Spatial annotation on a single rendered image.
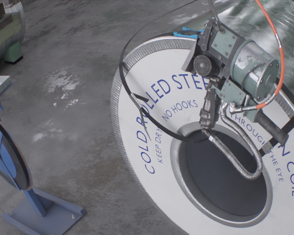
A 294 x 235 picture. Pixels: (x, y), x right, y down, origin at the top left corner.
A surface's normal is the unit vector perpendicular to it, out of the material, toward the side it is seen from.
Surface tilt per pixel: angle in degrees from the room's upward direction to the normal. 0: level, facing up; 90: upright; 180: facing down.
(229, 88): 58
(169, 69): 90
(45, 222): 0
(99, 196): 0
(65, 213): 0
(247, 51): 32
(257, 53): 25
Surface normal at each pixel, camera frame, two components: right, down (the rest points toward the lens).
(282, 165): -0.68, 0.51
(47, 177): -0.27, -0.84
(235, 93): -0.58, 0.02
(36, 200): 0.79, 0.09
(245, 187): -0.05, -0.74
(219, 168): 0.44, -0.28
